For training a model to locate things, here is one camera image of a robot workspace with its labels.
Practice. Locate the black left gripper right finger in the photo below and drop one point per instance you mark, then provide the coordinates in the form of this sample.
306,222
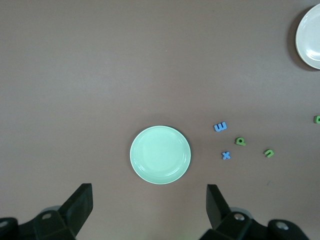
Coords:
225,225

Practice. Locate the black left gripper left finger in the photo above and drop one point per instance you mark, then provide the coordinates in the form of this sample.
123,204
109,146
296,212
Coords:
62,225

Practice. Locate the blue foam letter x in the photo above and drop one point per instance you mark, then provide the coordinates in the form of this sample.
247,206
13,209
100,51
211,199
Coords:
226,155

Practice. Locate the green foam letter u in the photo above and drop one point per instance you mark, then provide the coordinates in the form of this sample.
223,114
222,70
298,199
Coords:
269,153

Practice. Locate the green foam letter p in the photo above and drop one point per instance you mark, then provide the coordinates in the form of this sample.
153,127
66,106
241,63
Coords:
240,141

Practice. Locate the blue foam letter m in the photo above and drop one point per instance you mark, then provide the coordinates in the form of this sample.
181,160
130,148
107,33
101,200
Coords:
220,126

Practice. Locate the green foam capital B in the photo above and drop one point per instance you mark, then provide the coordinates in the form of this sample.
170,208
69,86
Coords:
317,119

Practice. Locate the green plate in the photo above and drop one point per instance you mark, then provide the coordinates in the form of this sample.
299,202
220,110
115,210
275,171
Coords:
160,155

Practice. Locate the cream plate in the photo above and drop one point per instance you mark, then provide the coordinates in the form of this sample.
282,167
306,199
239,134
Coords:
310,37

